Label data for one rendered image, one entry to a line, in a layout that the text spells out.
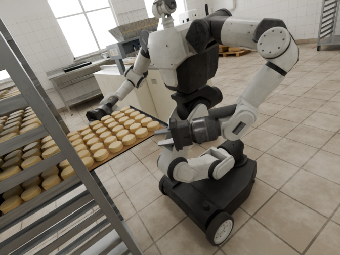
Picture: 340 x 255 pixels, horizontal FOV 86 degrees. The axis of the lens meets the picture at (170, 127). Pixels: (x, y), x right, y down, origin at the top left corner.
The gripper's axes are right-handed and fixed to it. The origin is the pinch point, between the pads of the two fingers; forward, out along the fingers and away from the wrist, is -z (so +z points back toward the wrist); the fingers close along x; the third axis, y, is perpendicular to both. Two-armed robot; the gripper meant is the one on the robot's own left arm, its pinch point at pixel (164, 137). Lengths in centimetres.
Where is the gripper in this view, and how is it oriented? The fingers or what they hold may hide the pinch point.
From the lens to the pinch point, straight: 65.5
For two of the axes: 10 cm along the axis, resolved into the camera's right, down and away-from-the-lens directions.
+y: -0.3, 5.0, -8.7
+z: 9.7, -2.0, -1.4
